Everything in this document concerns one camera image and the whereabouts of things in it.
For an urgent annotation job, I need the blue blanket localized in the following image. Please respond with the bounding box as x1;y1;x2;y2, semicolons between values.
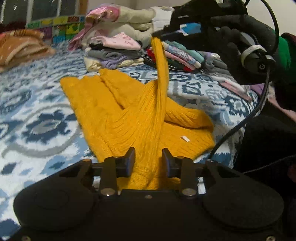
180;23;201;36

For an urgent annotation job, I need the colourful alphabet foam mat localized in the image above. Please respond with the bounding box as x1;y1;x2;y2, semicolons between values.
26;15;85;45

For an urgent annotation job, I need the colourful folded clothes stack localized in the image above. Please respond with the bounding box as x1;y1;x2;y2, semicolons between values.
143;40;209;73

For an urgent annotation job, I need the black cable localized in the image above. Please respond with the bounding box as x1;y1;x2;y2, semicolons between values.
208;0;280;160

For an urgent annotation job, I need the pink top folded garment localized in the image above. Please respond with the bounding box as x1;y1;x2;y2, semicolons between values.
90;32;142;51

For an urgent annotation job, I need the grey purple folded clothes stack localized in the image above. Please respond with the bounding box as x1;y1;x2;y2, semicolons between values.
84;43;144;72

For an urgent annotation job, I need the black gloved right hand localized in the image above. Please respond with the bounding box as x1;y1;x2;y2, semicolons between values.
208;15;276;85

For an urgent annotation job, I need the brown dotted fleece blanket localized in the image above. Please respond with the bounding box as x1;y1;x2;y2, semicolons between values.
0;29;56;73

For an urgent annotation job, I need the blue white patterned bedsheet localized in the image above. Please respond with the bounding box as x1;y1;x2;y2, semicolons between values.
1;42;258;240

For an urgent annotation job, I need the yellow knit sweater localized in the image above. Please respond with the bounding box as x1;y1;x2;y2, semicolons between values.
60;38;215;190

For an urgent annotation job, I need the beige pink quilt heap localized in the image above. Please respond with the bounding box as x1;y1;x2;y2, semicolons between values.
69;4;174;50

